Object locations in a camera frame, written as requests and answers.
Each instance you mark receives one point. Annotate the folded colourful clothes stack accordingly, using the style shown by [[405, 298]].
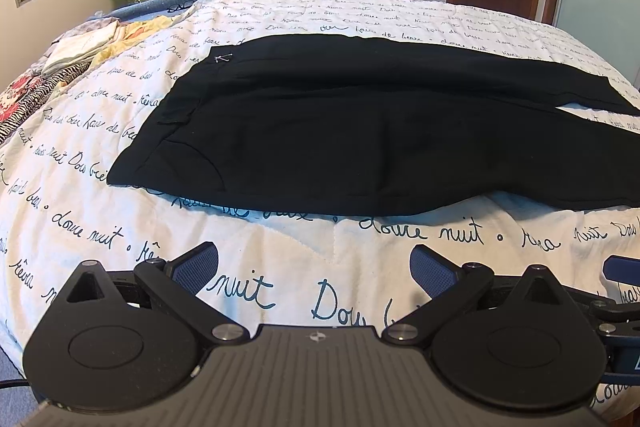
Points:
[[80, 49]]

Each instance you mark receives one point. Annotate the black pants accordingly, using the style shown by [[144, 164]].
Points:
[[349, 126]]

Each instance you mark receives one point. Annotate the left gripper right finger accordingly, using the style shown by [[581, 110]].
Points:
[[453, 290]]

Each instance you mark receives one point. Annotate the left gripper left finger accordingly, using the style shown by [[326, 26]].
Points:
[[173, 288]]

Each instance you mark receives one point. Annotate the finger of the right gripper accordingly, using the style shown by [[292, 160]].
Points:
[[621, 268]]

